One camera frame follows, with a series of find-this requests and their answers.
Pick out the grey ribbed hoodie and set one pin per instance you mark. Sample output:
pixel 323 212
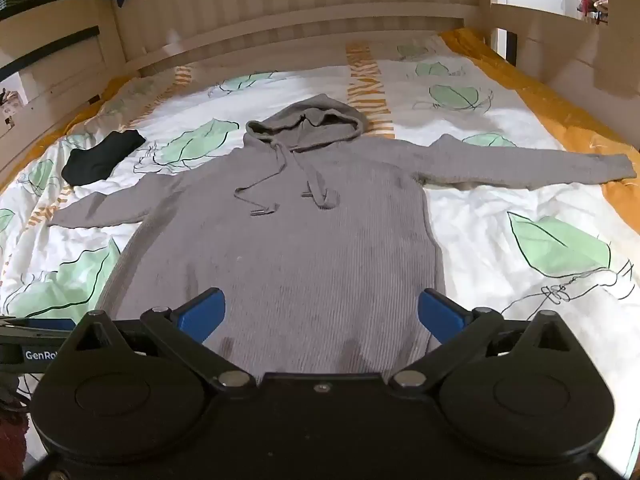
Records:
pixel 280 250

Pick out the folded black cloth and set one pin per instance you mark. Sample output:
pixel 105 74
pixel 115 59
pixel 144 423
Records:
pixel 100 157

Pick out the white wooden bed frame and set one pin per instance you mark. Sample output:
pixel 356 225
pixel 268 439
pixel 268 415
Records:
pixel 300 15

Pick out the leaf print blanket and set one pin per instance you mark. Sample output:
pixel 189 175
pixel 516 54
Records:
pixel 525 260

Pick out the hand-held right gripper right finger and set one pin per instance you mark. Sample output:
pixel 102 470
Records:
pixel 440 312

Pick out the dark red cloth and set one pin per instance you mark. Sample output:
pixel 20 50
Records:
pixel 12 435

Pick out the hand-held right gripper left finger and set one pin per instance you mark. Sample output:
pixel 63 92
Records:
pixel 202 312

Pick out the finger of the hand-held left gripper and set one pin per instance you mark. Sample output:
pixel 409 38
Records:
pixel 40 323

